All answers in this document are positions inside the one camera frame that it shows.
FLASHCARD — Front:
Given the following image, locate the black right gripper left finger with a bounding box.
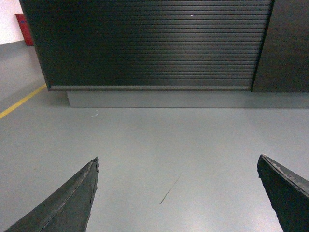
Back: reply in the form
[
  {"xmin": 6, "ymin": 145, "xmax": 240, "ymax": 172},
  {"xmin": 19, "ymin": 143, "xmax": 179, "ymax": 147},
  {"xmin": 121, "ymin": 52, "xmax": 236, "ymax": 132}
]
[{"xmin": 6, "ymin": 157, "xmax": 99, "ymax": 232}]

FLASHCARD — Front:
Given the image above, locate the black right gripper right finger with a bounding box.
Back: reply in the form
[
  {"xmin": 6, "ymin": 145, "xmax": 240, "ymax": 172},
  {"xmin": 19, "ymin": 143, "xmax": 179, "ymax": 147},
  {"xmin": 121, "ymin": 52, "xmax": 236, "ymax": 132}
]
[{"xmin": 257, "ymin": 155, "xmax": 309, "ymax": 232}]

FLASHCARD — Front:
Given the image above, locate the black checkout counter cabinet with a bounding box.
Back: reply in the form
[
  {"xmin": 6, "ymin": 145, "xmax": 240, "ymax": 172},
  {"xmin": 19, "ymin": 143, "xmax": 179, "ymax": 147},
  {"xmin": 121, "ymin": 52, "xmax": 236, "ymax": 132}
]
[{"xmin": 20, "ymin": 0, "xmax": 309, "ymax": 108}]

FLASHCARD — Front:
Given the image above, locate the red fire extinguisher box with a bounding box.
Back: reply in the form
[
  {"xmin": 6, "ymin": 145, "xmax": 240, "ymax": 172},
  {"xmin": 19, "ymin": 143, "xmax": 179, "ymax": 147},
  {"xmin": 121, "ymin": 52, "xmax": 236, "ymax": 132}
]
[{"xmin": 15, "ymin": 14, "xmax": 34, "ymax": 46}]

